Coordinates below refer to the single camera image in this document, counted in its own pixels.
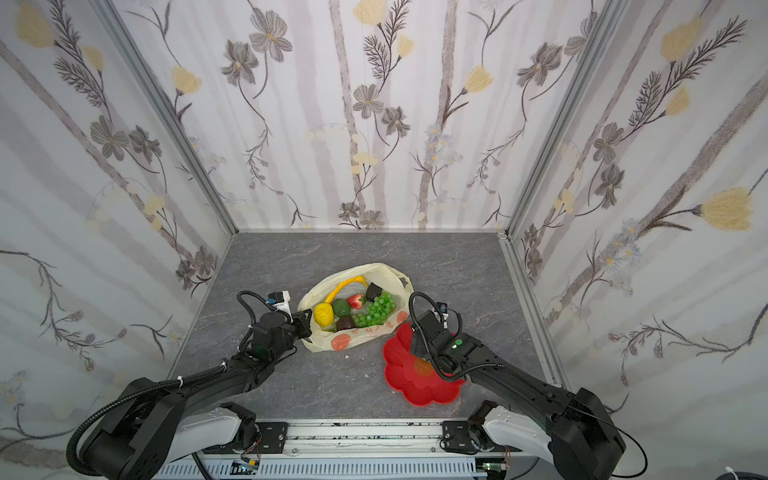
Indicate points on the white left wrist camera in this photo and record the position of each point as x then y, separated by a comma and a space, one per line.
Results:
280, 301

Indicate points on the red flower-shaped plastic bowl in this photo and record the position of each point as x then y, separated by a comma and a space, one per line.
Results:
414, 377

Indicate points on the yellow fake lemon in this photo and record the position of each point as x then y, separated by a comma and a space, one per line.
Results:
324, 314

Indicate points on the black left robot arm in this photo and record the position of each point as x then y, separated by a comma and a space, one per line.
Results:
131, 437

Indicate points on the dark green fake fruit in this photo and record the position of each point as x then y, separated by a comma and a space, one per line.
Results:
341, 308

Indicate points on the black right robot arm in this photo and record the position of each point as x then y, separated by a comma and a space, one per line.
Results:
582, 440

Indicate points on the yellow fake banana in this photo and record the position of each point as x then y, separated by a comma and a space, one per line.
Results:
332, 295

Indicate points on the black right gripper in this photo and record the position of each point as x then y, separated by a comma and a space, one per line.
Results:
421, 327

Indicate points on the fake red strawberry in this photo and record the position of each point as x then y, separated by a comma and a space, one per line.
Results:
357, 301

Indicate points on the pale yellow plastic bag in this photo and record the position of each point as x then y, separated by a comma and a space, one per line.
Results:
385, 276

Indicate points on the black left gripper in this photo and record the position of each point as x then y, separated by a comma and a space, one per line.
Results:
301, 324

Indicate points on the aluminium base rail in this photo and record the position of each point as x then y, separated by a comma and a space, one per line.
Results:
501, 446

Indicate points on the small black fake fruit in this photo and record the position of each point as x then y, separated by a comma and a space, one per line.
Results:
373, 292

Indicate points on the green fake grape bunch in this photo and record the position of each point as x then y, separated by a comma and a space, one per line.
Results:
376, 312

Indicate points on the dark brown fake fruit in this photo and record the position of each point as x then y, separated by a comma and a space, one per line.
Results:
345, 323

